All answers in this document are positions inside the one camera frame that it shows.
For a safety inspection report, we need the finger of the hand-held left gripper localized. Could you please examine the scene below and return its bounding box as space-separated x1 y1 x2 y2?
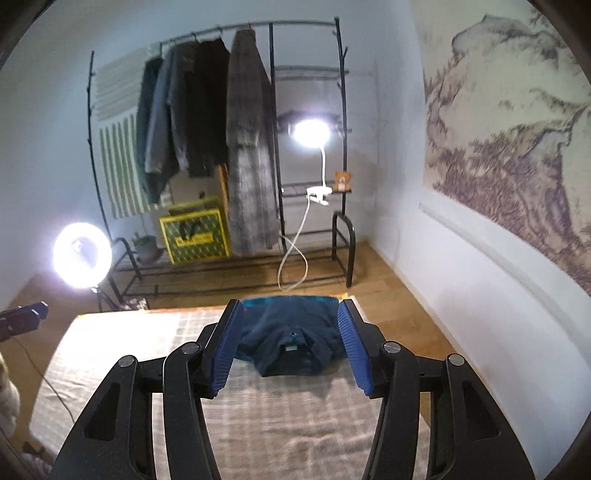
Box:
0 301 49 322
0 318 41 343

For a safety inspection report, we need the small potted plant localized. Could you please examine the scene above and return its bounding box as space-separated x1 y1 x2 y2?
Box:
130 233 162 266

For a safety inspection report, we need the green white striped cloth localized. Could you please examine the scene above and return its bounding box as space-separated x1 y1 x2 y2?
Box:
92 44 162 220

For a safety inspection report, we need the landscape wall mural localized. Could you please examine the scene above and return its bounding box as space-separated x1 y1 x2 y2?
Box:
411 0 591 296

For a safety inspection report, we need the black hanging jacket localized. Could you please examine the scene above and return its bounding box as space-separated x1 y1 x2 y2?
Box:
173 37 232 178

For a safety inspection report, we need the brown cardboard box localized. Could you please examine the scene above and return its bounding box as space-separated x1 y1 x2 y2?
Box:
166 164 229 215

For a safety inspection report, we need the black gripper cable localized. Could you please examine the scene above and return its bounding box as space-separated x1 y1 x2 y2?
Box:
11 337 79 428

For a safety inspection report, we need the person's left hand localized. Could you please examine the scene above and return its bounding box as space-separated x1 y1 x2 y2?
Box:
0 355 21 439

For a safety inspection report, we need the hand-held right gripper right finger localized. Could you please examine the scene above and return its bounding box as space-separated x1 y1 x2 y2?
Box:
337 299 539 480

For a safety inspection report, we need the white clip lamp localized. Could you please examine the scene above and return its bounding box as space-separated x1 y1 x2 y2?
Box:
286 115 333 206

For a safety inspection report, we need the white lamp cable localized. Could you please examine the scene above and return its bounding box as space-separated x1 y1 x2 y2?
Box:
277 196 310 292

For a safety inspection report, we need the long grey hanging coat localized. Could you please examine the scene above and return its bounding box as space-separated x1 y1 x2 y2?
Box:
224 25 282 257

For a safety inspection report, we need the blue plaid fleece jacket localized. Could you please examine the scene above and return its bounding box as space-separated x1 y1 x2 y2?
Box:
233 295 349 378

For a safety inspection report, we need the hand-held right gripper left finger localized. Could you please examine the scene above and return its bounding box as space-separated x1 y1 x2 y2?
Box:
48 298 245 480

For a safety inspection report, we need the black metal clothes rack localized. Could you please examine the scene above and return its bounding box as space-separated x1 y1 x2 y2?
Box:
85 17 356 305

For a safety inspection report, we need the ring light on tripod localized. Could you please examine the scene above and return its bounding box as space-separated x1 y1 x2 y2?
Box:
52 222 125 319

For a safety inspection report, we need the grey blue hanging jacket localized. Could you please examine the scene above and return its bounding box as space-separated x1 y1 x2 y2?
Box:
145 44 190 178

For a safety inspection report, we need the yellow printed box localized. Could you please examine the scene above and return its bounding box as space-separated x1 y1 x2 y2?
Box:
159 198 232 265

